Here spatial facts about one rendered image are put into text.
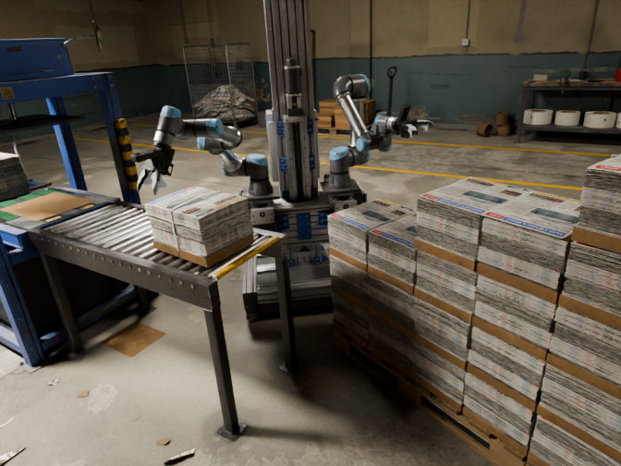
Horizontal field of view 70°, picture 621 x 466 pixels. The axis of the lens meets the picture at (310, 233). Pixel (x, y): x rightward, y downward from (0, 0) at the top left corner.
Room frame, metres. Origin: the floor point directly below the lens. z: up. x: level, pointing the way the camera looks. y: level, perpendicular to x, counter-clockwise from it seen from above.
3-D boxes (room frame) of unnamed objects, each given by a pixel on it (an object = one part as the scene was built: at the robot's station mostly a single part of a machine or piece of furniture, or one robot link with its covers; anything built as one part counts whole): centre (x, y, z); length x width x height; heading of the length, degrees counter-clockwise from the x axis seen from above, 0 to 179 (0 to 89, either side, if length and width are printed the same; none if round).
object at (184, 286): (1.90, 0.96, 0.74); 1.34 x 0.05 x 0.12; 57
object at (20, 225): (2.66, 1.68, 0.75); 0.70 x 0.65 x 0.10; 57
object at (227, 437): (1.55, 0.42, 0.01); 0.14 x 0.13 x 0.01; 147
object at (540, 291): (1.43, -0.84, 0.86); 0.38 x 0.29 x 0.04; 127
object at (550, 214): (1.43, -0.83, 1.06); 0.37 x 0.28 x 0.01; 127
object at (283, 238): (2.32, 0.69, 0.74); 1.34 x 0.05 x 0.12; 57
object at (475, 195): (1.66, -0.67, 1.06); 0.37 x 0.29 x 0.01; 126
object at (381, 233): (1.77, -0.59, 0.42); 1.17 x 0.39 x 0.83; 36
